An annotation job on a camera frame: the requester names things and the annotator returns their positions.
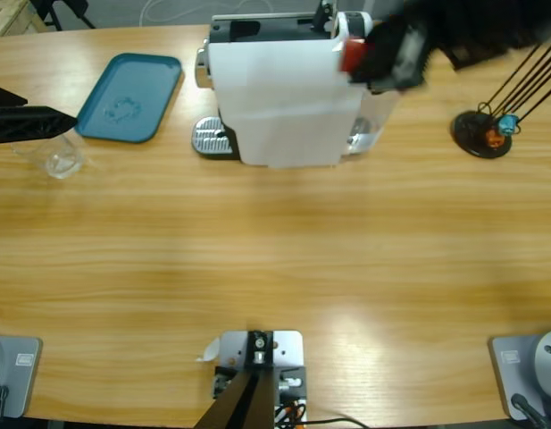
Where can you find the clear glass cup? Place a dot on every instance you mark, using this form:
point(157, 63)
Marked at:
point(63, 163)

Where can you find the teal plastic tray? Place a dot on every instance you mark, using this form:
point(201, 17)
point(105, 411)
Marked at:
point(136, 80)

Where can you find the clear water tank black lid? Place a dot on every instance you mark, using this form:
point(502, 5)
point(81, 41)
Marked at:
point(373, 120)

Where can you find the blue coffee capsule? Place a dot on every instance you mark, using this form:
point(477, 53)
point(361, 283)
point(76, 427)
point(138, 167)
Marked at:
point(509, 124)

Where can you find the orange coffee capsule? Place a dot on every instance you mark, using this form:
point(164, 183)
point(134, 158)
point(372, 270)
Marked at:
point(495, 137)

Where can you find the black chair legs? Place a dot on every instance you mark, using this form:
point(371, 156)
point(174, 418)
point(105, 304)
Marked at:
point(74, 9)

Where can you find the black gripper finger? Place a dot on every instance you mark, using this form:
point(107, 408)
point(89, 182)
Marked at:
point(5, 96)
point(29, 123)

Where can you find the dark camera post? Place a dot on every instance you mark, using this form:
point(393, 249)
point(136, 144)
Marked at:
point(252, 402)

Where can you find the arm grey base plate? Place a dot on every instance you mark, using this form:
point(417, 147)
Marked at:
point(516, 375)
point(20, 380)

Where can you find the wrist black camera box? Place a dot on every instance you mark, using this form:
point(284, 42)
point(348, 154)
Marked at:
point(476, 57)

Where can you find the white capsule coffee machine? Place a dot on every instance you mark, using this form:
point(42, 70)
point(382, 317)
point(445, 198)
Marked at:
point(284, 103)

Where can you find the black capsule holder with rods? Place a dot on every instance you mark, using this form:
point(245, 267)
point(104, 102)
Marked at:
point(469, 134)

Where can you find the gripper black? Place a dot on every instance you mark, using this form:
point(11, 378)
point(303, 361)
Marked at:
point(404, 62)

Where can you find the white mount block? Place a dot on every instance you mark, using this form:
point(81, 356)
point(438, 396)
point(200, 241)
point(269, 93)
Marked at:
point(288, 344)

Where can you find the red coffee capsule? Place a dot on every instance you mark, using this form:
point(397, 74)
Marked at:
point(353, 56)

